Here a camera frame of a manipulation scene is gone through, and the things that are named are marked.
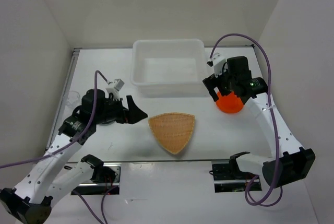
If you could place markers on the clear plastic cup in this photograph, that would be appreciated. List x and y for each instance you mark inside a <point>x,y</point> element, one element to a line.
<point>72,100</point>

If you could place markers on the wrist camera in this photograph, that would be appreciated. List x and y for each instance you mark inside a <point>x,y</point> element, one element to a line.
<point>114,87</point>
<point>217,62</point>

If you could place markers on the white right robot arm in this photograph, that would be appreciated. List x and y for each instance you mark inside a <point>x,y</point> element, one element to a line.
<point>289,161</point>

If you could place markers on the black round plate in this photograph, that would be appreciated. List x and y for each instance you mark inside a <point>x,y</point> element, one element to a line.
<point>106,123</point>

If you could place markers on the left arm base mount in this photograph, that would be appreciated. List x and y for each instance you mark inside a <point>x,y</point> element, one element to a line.
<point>109,182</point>

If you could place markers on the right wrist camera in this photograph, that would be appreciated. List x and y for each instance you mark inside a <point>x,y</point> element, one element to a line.
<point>217,62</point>

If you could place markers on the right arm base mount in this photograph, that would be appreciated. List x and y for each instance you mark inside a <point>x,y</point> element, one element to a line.
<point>225,181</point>

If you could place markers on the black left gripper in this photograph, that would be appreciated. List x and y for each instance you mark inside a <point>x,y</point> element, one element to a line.
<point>135,114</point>

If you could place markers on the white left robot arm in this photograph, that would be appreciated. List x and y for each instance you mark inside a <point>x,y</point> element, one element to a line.
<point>32,199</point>

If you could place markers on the translucent white plastic bin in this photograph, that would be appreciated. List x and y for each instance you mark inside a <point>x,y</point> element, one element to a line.
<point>169,68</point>

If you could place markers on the tan woven triangular plate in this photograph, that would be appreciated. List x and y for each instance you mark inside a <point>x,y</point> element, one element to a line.
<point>172,131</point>

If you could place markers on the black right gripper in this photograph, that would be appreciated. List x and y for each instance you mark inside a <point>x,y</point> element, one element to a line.
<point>210,83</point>

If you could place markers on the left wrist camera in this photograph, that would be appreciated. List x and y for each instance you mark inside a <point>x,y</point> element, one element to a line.
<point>114,87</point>

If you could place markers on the orange plastic plate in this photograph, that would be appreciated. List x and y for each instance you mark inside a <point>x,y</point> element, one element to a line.
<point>229,104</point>

